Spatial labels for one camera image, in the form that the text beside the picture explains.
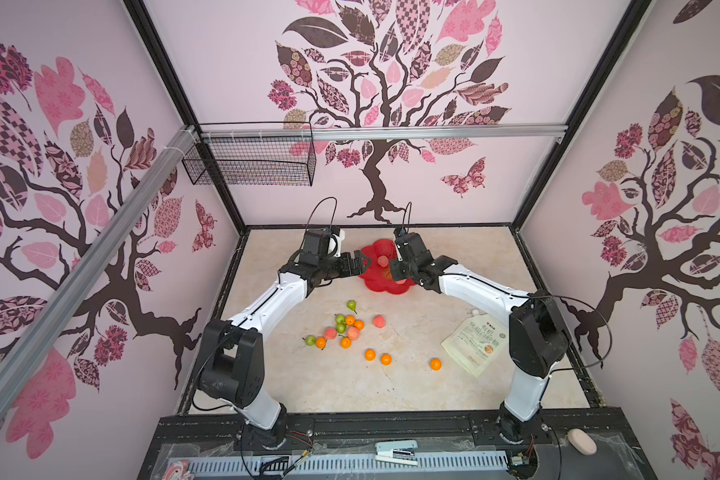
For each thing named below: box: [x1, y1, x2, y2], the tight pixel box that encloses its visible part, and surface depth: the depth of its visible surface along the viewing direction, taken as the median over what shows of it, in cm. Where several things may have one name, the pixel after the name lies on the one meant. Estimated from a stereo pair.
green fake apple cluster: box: [335, 314, 347, 334], surface depth 94 cm
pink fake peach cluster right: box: [347, 326, 361, 341], surface depth 91 cm
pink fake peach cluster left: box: [323, 326, 338, 340], surface depth 91 cm
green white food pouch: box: [441, 310, 509, 378], surface depth 89 cm
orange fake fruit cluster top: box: [346, 315, 365, 330], surface depth 94 cm
